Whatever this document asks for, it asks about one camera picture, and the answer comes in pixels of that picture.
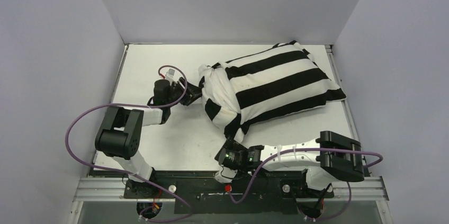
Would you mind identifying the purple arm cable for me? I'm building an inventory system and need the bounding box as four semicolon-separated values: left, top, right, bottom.
229;147;385;205
65;65;190;224

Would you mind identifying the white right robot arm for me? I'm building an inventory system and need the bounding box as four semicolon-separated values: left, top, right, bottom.
214;131;364;196

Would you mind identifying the black white striped pillowcase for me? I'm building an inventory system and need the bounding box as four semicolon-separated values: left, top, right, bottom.
199;41;346;142

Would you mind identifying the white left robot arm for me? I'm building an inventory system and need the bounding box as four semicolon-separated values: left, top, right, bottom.
95;76;202;198

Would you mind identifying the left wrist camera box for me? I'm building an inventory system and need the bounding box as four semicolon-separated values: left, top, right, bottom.
159;68;177;83

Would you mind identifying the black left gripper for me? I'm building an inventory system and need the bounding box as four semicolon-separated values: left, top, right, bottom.
166;78;205;107

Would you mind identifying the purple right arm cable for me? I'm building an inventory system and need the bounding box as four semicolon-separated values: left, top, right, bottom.
229;147;385;205

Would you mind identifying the black metal base rail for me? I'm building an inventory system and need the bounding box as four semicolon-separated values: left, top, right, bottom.
68;171;392;223

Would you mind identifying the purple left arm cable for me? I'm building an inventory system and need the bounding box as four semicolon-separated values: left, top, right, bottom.
65;65;190;224

